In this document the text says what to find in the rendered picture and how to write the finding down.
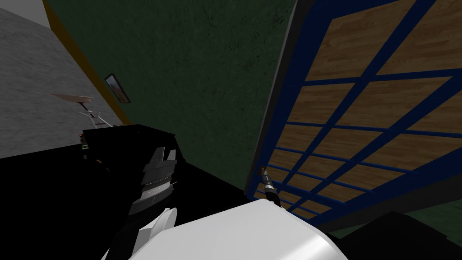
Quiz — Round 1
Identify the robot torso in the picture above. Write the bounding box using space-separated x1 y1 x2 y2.
128 166 349 260

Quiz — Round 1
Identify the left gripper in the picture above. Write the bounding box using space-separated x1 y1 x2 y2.
142 147 179 186

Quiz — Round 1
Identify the dark framed wall picture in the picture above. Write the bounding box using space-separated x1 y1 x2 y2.
104 73 132 105

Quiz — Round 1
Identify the black cabinet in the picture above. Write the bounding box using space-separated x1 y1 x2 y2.
80 124 186 174

